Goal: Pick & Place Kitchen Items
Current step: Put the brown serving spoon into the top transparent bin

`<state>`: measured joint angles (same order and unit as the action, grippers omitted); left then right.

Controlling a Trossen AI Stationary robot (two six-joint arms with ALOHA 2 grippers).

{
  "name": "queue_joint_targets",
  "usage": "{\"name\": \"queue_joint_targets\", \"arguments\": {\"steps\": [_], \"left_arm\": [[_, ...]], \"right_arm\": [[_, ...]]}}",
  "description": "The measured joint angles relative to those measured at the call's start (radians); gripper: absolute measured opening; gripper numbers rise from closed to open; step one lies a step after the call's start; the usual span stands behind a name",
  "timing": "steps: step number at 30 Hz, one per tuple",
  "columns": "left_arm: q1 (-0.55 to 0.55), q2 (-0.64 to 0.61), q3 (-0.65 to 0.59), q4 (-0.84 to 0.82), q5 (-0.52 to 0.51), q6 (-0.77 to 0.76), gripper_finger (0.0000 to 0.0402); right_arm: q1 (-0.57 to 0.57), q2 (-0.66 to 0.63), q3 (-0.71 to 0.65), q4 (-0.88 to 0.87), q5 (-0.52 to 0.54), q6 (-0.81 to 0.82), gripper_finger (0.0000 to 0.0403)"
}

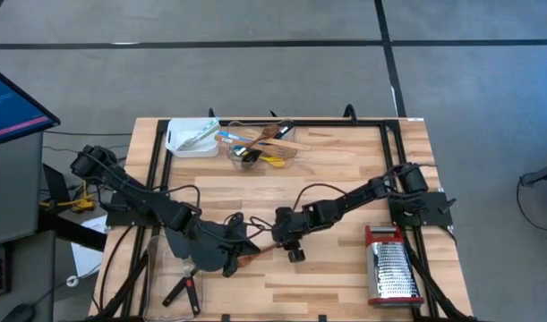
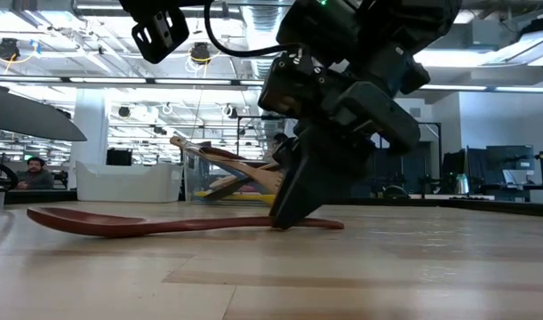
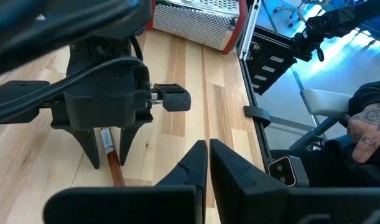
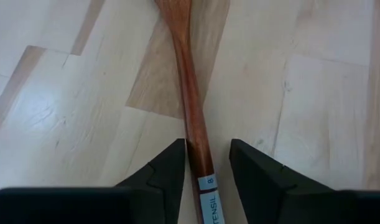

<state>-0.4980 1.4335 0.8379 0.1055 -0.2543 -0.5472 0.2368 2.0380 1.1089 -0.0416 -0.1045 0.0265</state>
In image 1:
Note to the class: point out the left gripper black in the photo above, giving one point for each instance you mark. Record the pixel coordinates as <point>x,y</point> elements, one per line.
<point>230,232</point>

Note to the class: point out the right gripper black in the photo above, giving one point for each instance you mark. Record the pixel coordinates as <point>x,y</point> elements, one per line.
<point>293,223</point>

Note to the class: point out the black rounded turner spatula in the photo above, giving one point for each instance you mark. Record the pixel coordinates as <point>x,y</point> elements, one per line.
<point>210,257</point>

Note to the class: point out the yellow silicone spoon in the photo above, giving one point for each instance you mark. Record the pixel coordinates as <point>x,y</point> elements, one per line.
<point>277,162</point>

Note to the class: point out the light wooden slotted spatula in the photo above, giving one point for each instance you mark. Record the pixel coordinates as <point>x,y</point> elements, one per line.
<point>282,153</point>

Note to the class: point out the black slotted spoon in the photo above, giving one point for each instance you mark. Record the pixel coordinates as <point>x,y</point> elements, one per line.
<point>250,158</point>

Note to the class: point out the large blue silicone spoon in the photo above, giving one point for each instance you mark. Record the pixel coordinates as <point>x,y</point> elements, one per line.
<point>228,135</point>

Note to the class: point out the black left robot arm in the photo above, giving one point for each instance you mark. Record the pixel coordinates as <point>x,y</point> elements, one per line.
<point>139,197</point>

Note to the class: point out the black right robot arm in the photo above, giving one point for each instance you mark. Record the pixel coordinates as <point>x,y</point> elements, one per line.
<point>371,197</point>

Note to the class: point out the clear plastic container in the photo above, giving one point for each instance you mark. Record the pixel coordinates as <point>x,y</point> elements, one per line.
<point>154,268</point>
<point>288,152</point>

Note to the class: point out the red steel box grater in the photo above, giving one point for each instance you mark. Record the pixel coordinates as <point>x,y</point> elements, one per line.
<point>391,268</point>

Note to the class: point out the white plastic bin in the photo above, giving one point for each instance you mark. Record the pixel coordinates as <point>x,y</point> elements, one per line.
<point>188,134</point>

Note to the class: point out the small black table clamp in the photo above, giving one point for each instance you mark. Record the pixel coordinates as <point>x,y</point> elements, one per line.
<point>211,112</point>
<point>273,113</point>

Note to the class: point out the black curved table clamp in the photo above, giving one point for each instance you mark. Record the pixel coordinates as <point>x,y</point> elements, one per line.
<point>350,112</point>

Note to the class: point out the white paper sheet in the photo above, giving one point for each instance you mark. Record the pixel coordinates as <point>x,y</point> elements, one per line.
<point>82,259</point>

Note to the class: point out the white round floor plug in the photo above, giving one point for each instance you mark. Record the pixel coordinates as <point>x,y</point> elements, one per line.
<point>68,281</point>

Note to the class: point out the black computer mouse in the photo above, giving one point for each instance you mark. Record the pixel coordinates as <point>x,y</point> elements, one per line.
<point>18,314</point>

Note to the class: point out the grey computer desk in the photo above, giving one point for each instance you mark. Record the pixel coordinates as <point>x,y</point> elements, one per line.
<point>13,192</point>

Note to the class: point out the computer monitor blue screen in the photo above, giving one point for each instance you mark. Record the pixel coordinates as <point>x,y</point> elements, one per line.
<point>9,107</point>

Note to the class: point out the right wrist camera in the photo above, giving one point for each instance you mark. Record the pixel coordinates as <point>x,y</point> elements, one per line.
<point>285,215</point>

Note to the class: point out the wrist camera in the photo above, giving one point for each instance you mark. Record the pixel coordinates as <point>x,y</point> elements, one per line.
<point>285,215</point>
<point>183,219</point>

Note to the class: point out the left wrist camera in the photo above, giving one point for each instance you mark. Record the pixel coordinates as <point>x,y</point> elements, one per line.
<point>183,219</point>

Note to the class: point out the black aluminium table frame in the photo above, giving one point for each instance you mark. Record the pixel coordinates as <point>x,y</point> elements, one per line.
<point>335,123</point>

